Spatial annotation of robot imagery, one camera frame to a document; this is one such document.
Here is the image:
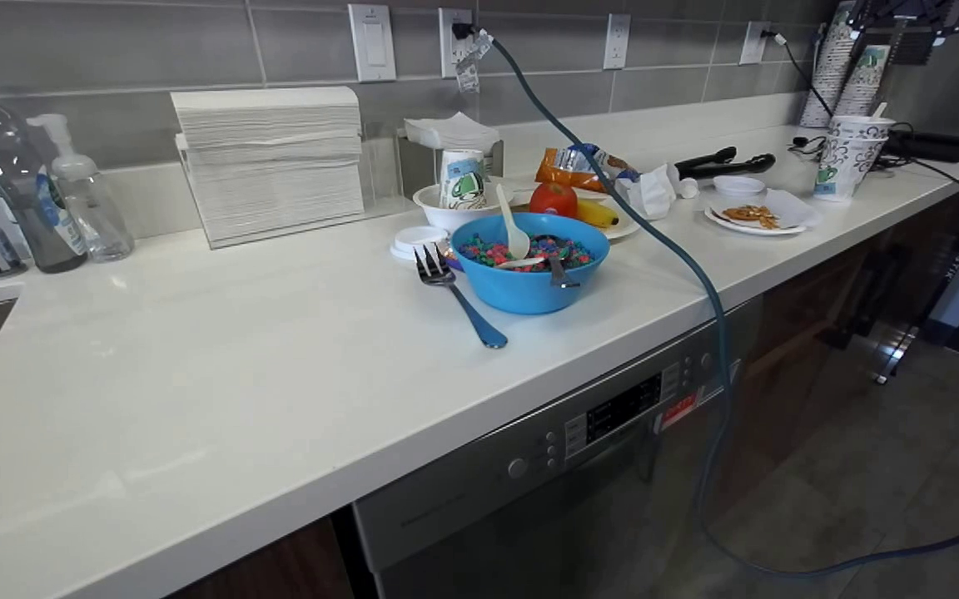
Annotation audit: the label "yellow banana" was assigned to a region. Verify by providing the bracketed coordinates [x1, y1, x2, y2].
[572, 197, 626, 233]

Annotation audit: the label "white bowl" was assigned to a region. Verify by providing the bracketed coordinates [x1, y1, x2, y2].
[408, 181, 491, 238]

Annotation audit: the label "dark blue fork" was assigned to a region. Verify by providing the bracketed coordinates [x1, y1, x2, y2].
[408, 242, 513, 353]

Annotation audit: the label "green cap soap bottle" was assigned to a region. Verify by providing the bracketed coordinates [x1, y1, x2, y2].
[0, 53, 89, 278]

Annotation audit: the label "large printed paper cup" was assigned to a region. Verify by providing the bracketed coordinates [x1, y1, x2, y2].
[813, 111, 896, 207]

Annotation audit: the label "white paper towel stack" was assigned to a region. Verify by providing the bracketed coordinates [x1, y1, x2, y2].
[168, 85, 370, 252]

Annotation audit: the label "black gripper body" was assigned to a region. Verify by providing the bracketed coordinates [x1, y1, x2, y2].
[845, 0, 959, 51]

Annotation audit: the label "grey-blue cable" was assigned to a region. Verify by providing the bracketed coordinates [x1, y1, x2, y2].
[467, 28, 959, 587]

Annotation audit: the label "white plastic spoon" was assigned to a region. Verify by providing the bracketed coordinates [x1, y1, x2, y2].
[491, 181, 536, 262]

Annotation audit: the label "white wall switch plate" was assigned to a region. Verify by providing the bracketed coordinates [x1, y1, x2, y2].
[347, 0, 399, 85]

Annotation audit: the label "white paper plate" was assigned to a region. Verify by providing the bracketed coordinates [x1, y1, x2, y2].
[701, 187, 823, 239]

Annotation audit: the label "crumpled white wrapper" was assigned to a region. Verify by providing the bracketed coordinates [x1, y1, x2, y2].
[617, 162, 681, 223]

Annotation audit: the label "red tomato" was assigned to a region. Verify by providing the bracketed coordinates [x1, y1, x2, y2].
[527, 181, 583, 220]

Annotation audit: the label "white power adapter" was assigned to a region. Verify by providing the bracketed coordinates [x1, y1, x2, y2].
[448, 22, 498, 96]

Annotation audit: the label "stainless steel dishwasher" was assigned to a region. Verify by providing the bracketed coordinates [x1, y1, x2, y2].
[348, 298, 770, 599]

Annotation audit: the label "blue plastic bowl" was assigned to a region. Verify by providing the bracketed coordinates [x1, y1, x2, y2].
[448, 210, 611, 319]

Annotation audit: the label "black tongs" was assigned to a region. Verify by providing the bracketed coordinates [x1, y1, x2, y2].
[673, 145, 778, 187]

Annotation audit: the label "white wall outlet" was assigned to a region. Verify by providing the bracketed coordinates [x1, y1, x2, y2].
[436, 7, 482, 85]
[735, 22, 773, 68]
[600, 10, 634, 73]

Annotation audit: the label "small printed cup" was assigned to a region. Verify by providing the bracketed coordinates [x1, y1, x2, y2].
[440, 146, 491, 215]

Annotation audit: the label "dark wood cabinet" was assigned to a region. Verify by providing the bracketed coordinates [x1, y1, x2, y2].
[740, 181, 959, 476]

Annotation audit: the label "clear pump dispenser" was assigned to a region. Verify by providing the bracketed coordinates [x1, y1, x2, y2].
[27, 111, 135, 267]

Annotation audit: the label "orange snack bag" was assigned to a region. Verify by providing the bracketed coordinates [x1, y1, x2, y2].
[532, 145, 630, 197]

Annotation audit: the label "sleeved paper cup stack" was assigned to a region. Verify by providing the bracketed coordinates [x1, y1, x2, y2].
[833, 45, 896, 120]
[795, 0, 870, 135]

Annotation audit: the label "orange snack pieces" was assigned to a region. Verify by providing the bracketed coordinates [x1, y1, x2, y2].
[719, 205, 783, 233]

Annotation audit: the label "thin black cable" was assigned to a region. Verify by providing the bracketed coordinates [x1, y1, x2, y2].
[761, 28, 838, 120]

